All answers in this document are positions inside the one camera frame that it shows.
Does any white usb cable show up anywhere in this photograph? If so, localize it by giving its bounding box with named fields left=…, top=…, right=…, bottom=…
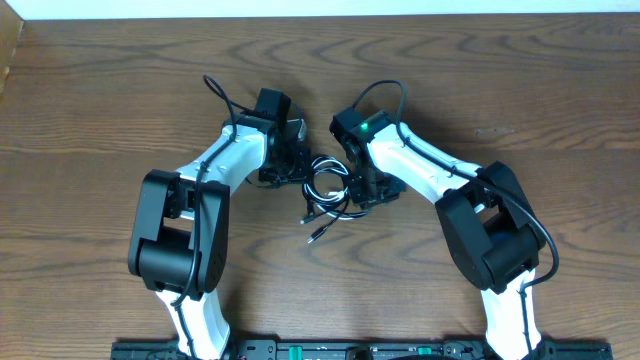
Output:
left=302, top=157, right=351, bottom=221

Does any black usb cable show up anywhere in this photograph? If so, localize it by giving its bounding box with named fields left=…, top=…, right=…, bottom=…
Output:
left=299, top=153, right=371, bottom=245

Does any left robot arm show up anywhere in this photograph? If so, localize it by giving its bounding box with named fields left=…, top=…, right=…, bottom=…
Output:
left=128, top=88, right=310, bottom=359

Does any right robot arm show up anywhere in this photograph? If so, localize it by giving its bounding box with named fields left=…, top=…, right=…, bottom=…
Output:
left=329, top=107, right=549, bottom=359

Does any right camera cable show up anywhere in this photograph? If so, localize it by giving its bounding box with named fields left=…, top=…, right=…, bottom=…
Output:
left=352, top=79, right=560, bottom=360

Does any camera cable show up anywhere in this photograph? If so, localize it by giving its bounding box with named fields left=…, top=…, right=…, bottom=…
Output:
left=352, top=79, right=560, bottom=360
left=169, top=74, right=256, bottom=360

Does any left camera cable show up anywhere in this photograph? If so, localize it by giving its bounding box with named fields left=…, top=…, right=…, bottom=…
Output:
left=169, top=74, right=256, bottom=360

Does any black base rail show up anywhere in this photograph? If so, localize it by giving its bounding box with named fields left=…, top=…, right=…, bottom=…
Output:
left=109, top=339, right=614, bottom=360

